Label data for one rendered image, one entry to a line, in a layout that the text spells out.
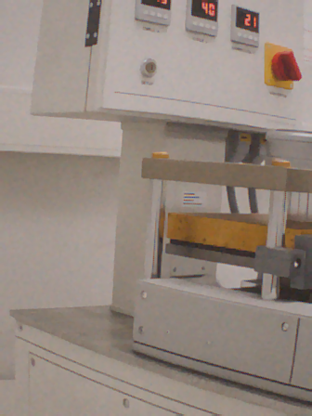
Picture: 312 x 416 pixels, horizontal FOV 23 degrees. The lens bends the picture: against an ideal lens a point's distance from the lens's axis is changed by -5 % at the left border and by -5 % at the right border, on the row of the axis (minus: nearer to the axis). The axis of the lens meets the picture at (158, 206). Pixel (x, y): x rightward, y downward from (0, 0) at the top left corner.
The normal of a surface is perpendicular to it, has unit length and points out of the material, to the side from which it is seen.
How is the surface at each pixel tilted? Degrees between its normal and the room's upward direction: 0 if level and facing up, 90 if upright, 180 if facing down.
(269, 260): 90
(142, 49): 90
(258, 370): 90
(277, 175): 90
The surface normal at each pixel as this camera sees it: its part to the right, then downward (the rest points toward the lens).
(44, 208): 0.62, 0.08
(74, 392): -0.75, -0.01
